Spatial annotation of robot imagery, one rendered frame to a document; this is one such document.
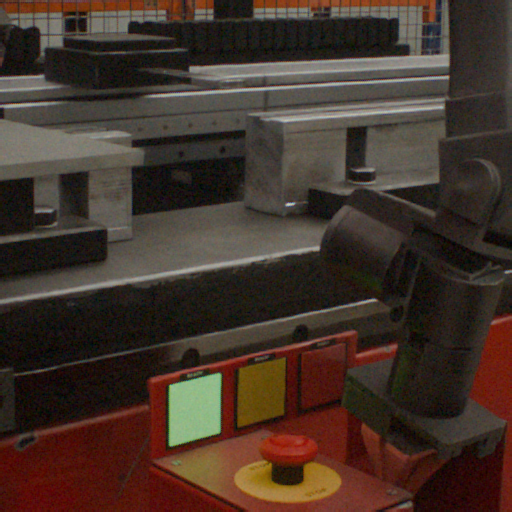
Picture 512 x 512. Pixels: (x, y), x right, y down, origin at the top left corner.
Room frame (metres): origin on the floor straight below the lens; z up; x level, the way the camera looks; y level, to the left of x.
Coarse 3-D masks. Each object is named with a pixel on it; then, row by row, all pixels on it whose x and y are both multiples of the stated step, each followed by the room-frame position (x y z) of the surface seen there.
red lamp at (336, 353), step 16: (320, 352) 0.95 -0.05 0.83; (336, 352) 0.96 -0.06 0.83; (304, 368) 0.94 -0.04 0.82; (320, 368) 0.95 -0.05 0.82; (336, 368) 0.96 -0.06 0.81; (304, 384) 0.94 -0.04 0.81; (320, 384) 0.95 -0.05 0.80; (336, 384) 0.96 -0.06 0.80; (304, 400) 0.94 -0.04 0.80; (320, 400) 0.95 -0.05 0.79
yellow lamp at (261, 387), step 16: (240, 368) 0.90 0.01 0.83; (256, 368) 0.91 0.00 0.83; (272, 368) 0.92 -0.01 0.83; (240, 384) 0.90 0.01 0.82; (256, 384) 0.91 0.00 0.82; (272, 384) 0.92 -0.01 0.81; (240, 400) 0.90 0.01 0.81; (256, 400) 0.91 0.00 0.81; (272, 400) 0.92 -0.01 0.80; (240, 416) 0.90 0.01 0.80; (256, 416) 0.91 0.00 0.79; (272, 416) 0.92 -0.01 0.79
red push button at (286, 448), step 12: (264, 444) 0.82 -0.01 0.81; (276, 444) 0.81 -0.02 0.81; (288, 444) 0.81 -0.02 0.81; (300, 444) 0.81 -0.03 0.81; (312, 444) 0.82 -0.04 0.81; (264, 456) 0.81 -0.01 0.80; (276, 456) 0.81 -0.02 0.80; (288, 456) 0.80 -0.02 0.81; (300, 456) 0.80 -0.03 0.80; (312, 456) 0.81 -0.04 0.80; (276, 468) 0.81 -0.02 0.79; (288, 468) 0.81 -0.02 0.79; (300, 468) 0.82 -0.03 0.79; (276, 480) 0.81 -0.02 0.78; (288, 480) 0.81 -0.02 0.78; (300, 480) 0.82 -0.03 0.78
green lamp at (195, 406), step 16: (176, 384) 0.86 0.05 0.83; (192, 384) 0.87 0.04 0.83; (208, 384) 0.88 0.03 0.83; (176, 400) 0.86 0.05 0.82; (192, 400) 0.87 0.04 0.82; (208, 400) 0.88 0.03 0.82; (176, 416) 0.86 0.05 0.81; (192, 416) 0.87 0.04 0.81; (208, 416) 0.88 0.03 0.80; (176, 432) 0.86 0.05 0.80; (192, 432) 0.87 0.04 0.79; (208, 432) 0.88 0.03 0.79
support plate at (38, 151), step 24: (0, 120) 0.98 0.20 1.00; (0, 144) 0.86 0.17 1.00; (24, 144) 0.86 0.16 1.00; (48, 144) 0.86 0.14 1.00; (72, 144) 0.86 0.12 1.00; (96, 144) 0.86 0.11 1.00; (0, 168) 0.77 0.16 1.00; (24, 168) 0.79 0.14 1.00; (48, 168) 0.80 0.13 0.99; (72, 168) 0.81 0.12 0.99; (96, 168) 0.82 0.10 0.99
